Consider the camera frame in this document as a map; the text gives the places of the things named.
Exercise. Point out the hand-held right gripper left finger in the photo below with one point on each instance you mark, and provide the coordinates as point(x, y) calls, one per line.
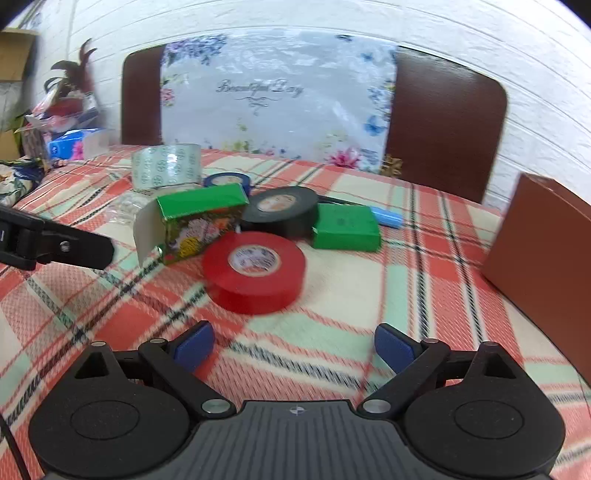
point(194, 347)

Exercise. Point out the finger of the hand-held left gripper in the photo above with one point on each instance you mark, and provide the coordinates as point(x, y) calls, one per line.
point(78, 247)

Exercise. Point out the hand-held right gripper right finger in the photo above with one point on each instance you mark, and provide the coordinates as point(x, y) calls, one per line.
point(392, 347)

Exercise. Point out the red tape roll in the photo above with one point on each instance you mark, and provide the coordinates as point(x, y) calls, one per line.
point(254, 272)

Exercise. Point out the clear patterned tape roll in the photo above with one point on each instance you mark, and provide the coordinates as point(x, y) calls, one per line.
point(166, 166)

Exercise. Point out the green printed box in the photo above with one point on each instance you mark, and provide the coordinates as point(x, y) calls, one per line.
point(203, 221)

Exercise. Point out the brown cardboard box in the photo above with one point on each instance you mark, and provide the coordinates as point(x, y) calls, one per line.
point(540, 263)

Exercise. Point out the crumpled clear plastic wrap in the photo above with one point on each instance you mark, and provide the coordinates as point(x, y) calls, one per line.
point(123, 207)

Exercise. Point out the plaid tablecloth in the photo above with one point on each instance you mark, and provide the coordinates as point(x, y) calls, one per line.
point(138, 314)

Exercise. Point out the floral dark cloth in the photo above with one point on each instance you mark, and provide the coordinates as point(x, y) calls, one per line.
point(16, 180)

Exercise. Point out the blue tissue pack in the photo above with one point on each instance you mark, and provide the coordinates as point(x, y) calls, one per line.
point(69, 146)

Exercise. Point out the plain green box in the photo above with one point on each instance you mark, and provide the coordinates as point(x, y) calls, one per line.
point(346, 227)

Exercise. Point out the light blue lighter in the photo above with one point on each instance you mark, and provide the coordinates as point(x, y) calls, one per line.
point(388, 217)

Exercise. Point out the black pen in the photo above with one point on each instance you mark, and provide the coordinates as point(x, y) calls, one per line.
point(339, 201)

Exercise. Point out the black tape roll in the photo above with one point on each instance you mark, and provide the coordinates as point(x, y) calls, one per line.
point(286, 217)

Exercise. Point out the blue tape roll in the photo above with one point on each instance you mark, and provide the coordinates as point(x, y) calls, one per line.
point(231, 181)

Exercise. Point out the dark red leafy plant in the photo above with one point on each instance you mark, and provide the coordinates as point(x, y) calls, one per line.
point(74, 76)

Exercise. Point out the open cardboard carton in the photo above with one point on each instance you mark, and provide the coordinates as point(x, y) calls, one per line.
point(14, 55)

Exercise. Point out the brown wooden chair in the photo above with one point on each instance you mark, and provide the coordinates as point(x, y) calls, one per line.
point(443, 120)

